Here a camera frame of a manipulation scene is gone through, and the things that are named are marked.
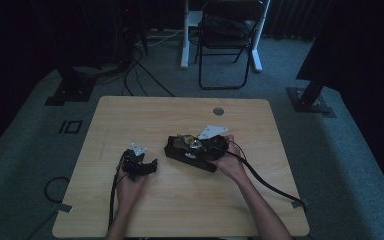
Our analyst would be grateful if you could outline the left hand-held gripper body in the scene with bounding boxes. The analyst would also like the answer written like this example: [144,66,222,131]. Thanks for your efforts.
[121,142,149,183]

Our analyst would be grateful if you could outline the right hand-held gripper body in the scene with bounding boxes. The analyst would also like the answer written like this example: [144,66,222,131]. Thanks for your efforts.
[197,124,230,162]

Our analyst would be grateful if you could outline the black pencil case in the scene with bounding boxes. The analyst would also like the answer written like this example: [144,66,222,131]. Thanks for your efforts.
[163,134,219,174]

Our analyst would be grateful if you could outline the person's right hand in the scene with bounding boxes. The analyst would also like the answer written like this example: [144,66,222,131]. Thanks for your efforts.
[212,134,248,184]

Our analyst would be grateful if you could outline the person's left hand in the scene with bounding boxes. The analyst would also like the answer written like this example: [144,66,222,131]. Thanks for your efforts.
[115,166,148,210]

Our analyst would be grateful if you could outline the grey tape piece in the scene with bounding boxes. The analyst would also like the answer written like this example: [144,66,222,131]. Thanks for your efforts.
[51,202,74,214]
[291,198,310,210]

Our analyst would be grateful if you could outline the black stand base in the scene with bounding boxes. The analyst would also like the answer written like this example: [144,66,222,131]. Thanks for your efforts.
[286,77,337,119]
[44,66,98,107]

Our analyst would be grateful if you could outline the black folding chair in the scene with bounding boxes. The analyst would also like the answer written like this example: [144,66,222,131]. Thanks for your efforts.
[194,0,265,91]

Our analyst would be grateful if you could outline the dark bag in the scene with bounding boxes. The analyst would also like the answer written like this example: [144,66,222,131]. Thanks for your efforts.
[198,14,252,38]

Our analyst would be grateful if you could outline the dark equipment rack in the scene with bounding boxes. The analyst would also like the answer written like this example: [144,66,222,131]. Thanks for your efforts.
[111,0,148,68]

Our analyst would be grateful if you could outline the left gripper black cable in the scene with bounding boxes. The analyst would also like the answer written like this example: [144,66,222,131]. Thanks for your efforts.
[107,150,128,232]

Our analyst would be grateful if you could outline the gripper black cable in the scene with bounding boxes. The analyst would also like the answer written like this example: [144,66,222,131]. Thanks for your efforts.
[107,150,128,232]
[227,139,308,210]

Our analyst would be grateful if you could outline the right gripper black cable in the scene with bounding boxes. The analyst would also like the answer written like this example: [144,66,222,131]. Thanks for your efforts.
[227,139,308,210]

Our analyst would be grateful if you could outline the black floor cables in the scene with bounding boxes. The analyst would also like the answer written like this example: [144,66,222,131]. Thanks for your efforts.
[122,46,176,98]

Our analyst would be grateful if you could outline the black floor cable loop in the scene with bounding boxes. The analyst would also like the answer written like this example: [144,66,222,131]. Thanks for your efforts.
[43,176,71,205]

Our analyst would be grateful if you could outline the white desk frame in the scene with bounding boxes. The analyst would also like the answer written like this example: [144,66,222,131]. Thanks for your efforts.
[180,0,272,73]

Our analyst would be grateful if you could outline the white floor cable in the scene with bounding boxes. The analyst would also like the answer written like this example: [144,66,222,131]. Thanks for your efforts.
[135,27,185,48]

